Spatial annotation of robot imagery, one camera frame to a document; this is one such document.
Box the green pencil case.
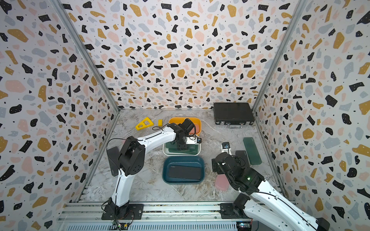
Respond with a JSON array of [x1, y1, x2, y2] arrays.
[[243, 137, 262, 165], [165, 142, 200, 155]]

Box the dark grey pencil case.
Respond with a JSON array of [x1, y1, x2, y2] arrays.
[[168, 165, 203, 181], [235, 150, 250, 167]]

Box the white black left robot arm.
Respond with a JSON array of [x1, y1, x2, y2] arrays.
[[102, 118, 198, 219]]

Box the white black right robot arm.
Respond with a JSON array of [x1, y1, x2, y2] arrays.
[[212, 152, 330, 231]]

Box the yellow storage box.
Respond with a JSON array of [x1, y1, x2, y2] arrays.
[[169, 117, 202, 135]]

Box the pink pencil case right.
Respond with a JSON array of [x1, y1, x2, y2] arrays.
[[215, 174, 230, 191]]

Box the teal storage box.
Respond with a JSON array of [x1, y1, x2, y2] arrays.
[[162, 156, 205, 185]]

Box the white storage box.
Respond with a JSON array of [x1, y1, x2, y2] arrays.
[[162, 141, 201, 156]]

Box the yellow triangular ruler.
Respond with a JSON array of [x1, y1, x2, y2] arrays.
[[135, 117, 154, 131]]

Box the black briefcase with metal latches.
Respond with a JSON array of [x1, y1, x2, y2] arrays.
[[213, 103, 255, 127]]

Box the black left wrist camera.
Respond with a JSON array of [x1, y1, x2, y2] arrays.
[[186, 136, 202, 145]]

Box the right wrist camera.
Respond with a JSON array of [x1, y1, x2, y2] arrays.
[[221, 142, 231, 155]]

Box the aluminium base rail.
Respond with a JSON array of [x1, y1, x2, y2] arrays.
[[57, 200, 304, 231]]

